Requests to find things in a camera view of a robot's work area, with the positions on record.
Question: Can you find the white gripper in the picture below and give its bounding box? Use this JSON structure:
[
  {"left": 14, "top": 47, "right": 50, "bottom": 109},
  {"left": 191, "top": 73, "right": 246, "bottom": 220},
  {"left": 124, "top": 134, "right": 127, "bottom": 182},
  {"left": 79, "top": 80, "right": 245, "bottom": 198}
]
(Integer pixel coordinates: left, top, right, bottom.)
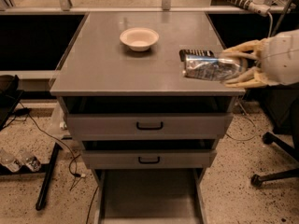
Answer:
[{"left": 222, "top": 29, "right": 299, "bottom": 89}]

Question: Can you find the silver blue redbull can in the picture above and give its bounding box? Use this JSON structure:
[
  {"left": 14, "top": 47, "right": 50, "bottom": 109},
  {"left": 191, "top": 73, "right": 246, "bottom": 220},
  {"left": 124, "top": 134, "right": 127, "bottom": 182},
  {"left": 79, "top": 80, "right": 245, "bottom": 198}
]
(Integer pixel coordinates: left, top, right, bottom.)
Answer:
[{"left": 183, "top": 55, "right": 248, "bottom": 81}]

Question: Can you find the grey drawer cabinet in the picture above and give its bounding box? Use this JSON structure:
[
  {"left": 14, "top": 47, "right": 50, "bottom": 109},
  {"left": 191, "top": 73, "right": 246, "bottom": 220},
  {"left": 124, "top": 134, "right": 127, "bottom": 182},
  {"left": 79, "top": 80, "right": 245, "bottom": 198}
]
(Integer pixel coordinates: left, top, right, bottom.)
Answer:
[{"left": 50, "top": 10, "right": 246, "bottom": 224}]

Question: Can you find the grey bottom drawer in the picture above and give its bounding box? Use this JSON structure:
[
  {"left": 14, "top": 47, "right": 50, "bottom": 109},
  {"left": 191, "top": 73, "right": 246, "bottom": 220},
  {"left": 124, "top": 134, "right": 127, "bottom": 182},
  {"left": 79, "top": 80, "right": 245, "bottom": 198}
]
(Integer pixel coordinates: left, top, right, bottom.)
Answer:
[{"left": 93, "top": 169, "right": 207, "bottom": 224}]

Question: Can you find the grey drawer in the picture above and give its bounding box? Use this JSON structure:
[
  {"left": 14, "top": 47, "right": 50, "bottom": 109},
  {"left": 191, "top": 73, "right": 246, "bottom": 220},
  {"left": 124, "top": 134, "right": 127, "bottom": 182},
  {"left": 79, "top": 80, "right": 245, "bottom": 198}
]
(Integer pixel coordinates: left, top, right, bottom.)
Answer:
[
  {"left": 93, "top": 169, "right": 207, "bottom": 224},
  {"left": 81, "top": 149, "right": 217, "bottom": 170},
  {"left": 66, "top": 113, "right": 233, "bottom": 141}
]

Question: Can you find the grey top drawer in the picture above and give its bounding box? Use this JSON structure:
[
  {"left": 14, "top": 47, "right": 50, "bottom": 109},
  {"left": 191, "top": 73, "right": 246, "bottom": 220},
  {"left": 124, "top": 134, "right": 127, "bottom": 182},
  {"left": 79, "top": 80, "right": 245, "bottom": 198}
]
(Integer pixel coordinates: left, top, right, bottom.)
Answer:
[{"left": 66, "top": 113, "right": 233, "bottom": 141}]

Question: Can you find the grey middle drawer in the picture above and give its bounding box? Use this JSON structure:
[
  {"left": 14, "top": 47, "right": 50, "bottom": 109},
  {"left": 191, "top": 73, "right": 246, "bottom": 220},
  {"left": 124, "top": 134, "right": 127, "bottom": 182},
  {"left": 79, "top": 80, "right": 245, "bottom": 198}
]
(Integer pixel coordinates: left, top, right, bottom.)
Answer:
[{"left": 81, "top": 149, "right": 217, "bottom": 170}]

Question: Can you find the white power strip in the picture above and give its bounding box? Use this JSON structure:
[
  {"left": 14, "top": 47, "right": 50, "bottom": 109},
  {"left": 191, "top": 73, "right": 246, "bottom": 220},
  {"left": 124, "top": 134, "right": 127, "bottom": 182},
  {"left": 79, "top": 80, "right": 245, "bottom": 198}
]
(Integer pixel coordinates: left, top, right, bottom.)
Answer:
[{"left": 225, "top": 0, "right": 270, "bottom": 16}]

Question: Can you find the black snack bar packet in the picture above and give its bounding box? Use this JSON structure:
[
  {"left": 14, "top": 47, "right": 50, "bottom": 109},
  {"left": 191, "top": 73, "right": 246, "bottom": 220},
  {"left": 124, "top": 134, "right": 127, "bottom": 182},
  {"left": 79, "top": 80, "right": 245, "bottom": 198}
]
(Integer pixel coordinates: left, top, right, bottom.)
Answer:
[{"left": 179, "top": 49, "right": 215, "bottom": 62}]

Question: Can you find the black office chair base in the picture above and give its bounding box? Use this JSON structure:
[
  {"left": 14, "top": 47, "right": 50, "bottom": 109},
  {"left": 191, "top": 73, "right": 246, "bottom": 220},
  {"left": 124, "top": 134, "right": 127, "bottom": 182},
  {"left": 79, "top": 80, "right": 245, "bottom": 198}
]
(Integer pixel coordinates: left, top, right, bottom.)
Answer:
[{"left": 250, "top": 131, "right": 299, "bottom": 187}]

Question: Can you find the white bowl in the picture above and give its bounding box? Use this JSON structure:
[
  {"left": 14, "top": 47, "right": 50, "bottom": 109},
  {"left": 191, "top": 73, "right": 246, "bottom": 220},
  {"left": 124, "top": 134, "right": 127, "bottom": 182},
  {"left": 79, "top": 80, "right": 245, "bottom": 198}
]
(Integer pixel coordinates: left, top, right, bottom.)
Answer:
[{"left": 120, "top": 27, "right": 159, "bottom": 52}]

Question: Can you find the black stand base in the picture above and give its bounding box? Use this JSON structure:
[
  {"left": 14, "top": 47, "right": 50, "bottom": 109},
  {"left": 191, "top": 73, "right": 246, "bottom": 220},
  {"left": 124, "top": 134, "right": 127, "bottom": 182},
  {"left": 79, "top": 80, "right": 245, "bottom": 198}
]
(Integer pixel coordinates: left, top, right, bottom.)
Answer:
[{"left": 0, "top": 144, "right": 62, "bottom": 211}]

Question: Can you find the black chair left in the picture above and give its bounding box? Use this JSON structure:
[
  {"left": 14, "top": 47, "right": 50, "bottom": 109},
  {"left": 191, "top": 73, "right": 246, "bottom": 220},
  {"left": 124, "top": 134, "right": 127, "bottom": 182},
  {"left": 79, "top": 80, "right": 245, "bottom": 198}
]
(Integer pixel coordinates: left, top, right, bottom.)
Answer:
[{"left": 0, "top": 75, "right": 31, "bottom": 131}]

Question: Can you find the right clear water bottle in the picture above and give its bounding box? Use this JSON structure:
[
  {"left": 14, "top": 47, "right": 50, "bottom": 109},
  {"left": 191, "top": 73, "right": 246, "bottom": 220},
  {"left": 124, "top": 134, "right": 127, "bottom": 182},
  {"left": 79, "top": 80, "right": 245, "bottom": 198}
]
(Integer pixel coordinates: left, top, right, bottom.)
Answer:
[{"left": 20, "top": 149, "right": 41, "bottom": 172}]

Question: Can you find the clear water bottle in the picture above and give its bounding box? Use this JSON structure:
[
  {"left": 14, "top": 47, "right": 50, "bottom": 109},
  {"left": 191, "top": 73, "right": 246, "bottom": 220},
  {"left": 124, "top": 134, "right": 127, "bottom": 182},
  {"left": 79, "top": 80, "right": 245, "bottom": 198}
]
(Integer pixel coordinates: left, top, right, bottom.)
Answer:
[
  {"left": 20, "top": 149, "right": 41, "bottom": 172},
  {"left": 0, "top": 149, "right": 21, "bottom": 173}
]

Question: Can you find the left clear water bottle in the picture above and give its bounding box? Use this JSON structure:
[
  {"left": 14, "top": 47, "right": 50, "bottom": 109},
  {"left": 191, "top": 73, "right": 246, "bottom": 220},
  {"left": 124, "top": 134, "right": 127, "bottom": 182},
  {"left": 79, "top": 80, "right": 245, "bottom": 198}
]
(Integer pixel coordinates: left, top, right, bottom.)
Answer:
[{"left": 0, "top": 149, "right": 21, "bottom": 173}]

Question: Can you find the white cable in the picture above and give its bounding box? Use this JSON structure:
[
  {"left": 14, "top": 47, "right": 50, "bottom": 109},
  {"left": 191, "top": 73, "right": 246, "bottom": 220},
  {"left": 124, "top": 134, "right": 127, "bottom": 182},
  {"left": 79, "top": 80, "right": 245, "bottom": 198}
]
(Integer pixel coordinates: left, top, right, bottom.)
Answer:
[{"left": 225, "top": 12, "right": 274, "bottom": 142}]

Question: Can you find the black floor cable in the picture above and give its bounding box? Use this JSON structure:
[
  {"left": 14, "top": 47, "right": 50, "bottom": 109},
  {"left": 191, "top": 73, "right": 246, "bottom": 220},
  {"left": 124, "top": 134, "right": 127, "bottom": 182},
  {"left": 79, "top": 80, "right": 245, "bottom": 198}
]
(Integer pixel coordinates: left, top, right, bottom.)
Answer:
[{"left": 8, "top": 101, "right": 100, "bottom": 224}]

